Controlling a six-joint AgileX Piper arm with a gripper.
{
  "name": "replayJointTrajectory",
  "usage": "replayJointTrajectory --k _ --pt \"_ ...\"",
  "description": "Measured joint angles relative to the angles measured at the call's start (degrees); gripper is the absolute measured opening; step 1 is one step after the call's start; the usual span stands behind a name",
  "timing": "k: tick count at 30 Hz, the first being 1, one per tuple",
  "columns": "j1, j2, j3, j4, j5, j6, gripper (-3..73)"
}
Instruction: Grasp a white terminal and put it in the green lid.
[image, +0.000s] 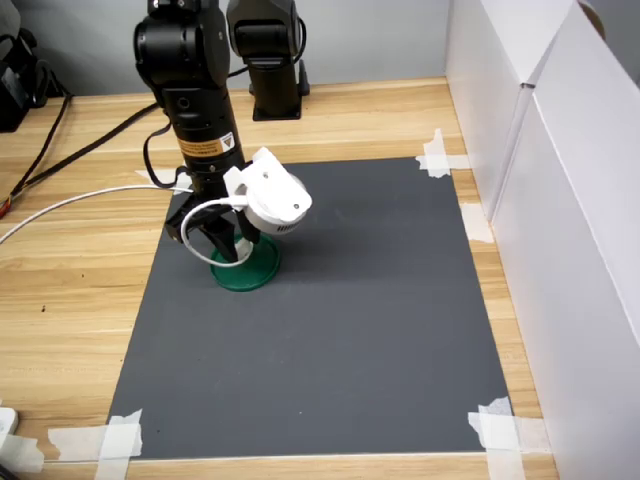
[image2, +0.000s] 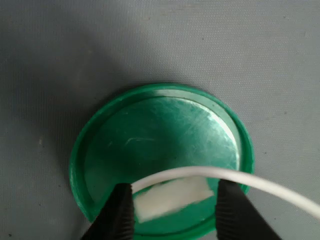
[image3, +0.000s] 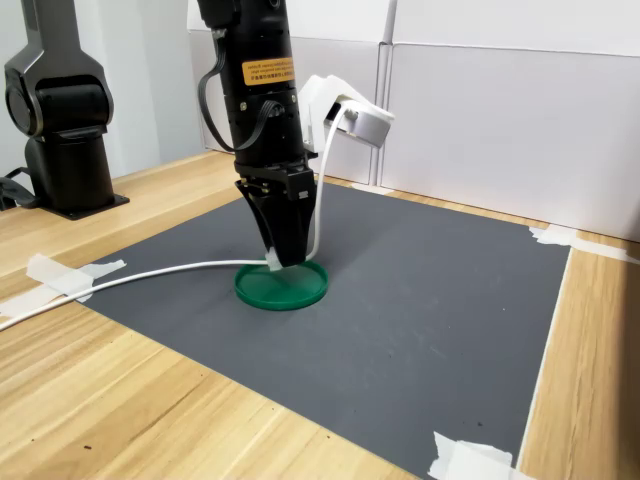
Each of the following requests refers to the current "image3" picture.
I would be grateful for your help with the small white plastic terminal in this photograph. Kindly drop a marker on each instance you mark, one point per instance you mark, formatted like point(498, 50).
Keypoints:
point(273, 261)

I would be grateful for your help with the round green lid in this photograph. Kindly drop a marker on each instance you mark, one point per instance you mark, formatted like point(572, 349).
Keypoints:
point(300, 292)

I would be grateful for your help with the white tape piece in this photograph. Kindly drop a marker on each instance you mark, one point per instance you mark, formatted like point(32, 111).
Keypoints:
point(372, 189)
point(60, 277)
point(470, 460)
point(555, 235)

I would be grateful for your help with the dark grey mat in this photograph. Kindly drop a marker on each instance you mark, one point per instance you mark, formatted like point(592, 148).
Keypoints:
point(400, 325)

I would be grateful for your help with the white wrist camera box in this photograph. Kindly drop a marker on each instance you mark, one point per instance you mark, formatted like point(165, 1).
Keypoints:
point(370, 127)

